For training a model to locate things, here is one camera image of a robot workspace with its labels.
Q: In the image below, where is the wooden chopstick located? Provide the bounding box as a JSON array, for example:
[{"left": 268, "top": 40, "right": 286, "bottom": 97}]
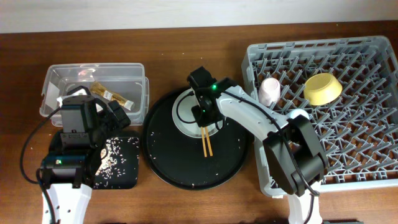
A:
[
  {"left": 205, "top": 127, "right": 213, "bottom": 157},
  {"left": 200, "top": 128, "right": 208, "bottom": 157}
]

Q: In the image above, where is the gold snack wrapper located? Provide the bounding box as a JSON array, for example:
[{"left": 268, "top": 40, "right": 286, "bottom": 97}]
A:
[{"left": 90, "top": 82, "right": 135, "bottom": 110}]

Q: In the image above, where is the pink cup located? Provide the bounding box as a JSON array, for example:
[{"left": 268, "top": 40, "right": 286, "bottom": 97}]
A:
[{"left": 258, "top": 77, "right": 280, "bottom": 106}]

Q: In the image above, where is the yellow bowl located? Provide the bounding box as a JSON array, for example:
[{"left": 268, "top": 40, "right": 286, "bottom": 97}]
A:
[{"left": 303, "top": 73, "right": 343, "bottom": 106}]

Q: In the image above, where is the white tissue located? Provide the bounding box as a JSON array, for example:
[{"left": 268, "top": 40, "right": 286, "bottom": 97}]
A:
[{"left": 57, "top": 96, "right": 70, "bottom": 107}]

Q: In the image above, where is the blue cup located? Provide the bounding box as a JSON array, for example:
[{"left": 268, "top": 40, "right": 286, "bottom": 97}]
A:
[{"left": 287, "top": 108, "right": 310, "bottom": 119}]

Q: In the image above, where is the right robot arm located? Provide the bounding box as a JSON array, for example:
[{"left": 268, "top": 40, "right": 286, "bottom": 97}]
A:
[{"left": 187, "top": 67, "right": 328, "bottom": 223}]

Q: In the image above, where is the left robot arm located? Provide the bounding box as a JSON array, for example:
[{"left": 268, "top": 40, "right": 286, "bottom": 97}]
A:
[{"left": 36, "top": 95, "right": 131, "bottom": 223}]

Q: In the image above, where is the grey dishwasher rack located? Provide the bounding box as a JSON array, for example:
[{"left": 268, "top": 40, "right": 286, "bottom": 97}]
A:
[{"left": 241, "top": 36, "right": 397, "bottom": 192}]

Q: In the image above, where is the white plate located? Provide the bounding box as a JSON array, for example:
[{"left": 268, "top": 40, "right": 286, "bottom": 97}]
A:
[{"left": 172, "top": 88, "right": 226, "bottom": 139}]

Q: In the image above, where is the clear plastic bin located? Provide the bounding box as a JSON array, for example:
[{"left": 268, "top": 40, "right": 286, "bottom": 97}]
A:
[{"left": 39, "top": 63, "right": 149, "bottom": 126}]

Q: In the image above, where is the black rectangular tray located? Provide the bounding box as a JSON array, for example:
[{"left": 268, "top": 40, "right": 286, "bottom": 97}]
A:
[{"left": 47, "top": 130, "right": 141, "bottom": 190}]

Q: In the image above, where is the round black tray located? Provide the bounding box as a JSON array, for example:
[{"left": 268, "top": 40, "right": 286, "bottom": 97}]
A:
[{"left": 141, "top": 87, "right": 254, "bottom": 190}]

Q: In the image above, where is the left black cable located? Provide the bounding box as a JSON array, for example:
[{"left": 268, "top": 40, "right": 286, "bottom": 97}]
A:
[{"left": 19, "top": 105, "right": 63, "bottom": 224}]

